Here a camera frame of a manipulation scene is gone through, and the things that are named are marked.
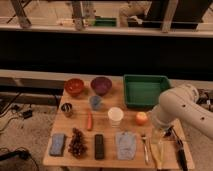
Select black cable on floor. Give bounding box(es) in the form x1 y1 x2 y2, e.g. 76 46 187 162
0 147 40 171

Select small blue cup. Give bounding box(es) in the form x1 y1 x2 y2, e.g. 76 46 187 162
89 95 101 110

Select red bowl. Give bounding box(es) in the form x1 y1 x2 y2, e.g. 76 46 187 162
64 78 84 97

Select black handled knife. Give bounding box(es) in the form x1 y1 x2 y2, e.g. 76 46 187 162
171 128 188 171

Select purple bowl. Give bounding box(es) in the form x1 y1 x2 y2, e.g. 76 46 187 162
90 77 112 96

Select bunch of dark grapes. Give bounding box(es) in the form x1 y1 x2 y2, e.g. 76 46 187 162
68 128 87 158

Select small dark metal cup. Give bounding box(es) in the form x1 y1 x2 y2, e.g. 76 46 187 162
61 103 73 117

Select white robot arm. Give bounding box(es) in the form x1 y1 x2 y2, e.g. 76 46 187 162
150 84 213 140

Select blue sponge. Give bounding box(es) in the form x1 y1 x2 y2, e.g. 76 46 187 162
49 133 66 156

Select green plastic tray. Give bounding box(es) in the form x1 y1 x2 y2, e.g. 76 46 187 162
123 75 171 108

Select light blue towel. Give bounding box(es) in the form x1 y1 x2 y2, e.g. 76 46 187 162
115 131 137 160

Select red yellow apple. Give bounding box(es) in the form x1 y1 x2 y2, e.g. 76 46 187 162
135 112 148 126

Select black remote control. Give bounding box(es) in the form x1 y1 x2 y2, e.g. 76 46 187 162
95 134 105 160

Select silver spoon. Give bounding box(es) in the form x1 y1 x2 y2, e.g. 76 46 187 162
141 134 149 165

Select white paper cup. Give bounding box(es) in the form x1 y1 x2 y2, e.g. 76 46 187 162
108 107 124 127

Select black power adapter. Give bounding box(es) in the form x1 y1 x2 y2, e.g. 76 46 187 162
21 110 33 119

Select orange carrot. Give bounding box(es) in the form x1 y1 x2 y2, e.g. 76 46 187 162
87 111 93 131

